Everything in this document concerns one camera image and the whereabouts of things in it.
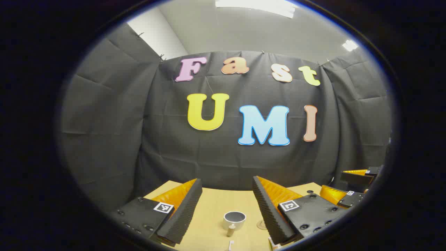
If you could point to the small ceiling light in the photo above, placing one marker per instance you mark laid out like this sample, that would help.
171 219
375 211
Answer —
350 45

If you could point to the wooden desktop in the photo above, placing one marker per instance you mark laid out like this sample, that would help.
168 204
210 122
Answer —
212 209

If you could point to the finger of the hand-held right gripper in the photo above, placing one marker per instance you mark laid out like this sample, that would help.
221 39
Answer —
352 199
359 178

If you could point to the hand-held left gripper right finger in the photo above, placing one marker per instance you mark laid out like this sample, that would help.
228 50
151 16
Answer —
268 216

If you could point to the pale pink toothbrush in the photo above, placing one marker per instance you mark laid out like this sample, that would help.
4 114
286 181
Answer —
230 245

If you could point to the black backdrop cloth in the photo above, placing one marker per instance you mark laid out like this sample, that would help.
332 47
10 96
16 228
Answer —
209 157

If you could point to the round cork coaster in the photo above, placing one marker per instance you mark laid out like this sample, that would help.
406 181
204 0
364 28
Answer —
261 225

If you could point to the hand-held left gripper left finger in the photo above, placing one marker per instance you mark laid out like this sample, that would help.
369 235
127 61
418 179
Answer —
184 216

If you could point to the long ceiling light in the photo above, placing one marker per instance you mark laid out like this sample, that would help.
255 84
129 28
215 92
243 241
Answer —
258 6

